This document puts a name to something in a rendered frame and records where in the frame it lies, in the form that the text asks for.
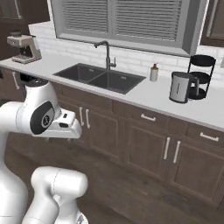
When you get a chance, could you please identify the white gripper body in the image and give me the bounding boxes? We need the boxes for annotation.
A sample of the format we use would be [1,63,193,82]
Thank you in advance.
[36,117,83,140]

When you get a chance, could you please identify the brown panel under sink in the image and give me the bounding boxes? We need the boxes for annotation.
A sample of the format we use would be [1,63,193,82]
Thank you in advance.
[58,83,115,114]

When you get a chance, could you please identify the black double sink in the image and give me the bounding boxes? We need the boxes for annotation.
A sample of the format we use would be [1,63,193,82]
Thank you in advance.
[52,62,147,95]

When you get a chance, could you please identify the brown drawer front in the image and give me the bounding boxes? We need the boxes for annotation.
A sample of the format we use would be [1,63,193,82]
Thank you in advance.
[130,105,171,130]
[185,122,224,147]

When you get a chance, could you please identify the black sink tap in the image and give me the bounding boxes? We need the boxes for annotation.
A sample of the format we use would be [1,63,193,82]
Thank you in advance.
[94,40,117,71]

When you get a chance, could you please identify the beige coffee machine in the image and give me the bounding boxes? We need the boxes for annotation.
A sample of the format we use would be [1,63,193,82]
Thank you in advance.
[6,31,43,65]

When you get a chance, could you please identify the white soap dispenser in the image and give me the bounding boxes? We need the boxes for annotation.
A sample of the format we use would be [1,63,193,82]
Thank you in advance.
[149,62,159,82]

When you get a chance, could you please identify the silver electric kettle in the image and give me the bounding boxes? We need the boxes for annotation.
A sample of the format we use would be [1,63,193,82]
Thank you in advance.
[169,71,200,104]

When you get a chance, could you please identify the grey window with blinds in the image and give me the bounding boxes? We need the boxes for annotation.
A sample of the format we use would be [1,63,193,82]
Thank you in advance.
[50,0,208,58]

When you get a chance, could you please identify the white cupboard handle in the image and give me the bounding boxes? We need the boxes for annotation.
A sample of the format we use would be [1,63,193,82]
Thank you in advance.
[11,71,21,91]
[172,140,182,165]
[163,136,172,161]
[85,108,91,130]
[79,106,85,127]

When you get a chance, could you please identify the white drawer handle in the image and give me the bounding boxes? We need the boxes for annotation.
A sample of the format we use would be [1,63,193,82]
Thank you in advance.
[199,131,220,143]
[140,113,158,123]

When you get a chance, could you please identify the brown wall cupboard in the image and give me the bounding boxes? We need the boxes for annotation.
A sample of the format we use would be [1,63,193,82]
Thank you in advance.
[0,0,51,25]
[199,0,224,48]

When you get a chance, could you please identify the black tiered wire stand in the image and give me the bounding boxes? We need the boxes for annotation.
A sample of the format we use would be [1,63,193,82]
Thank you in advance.
[186,54,217,101]

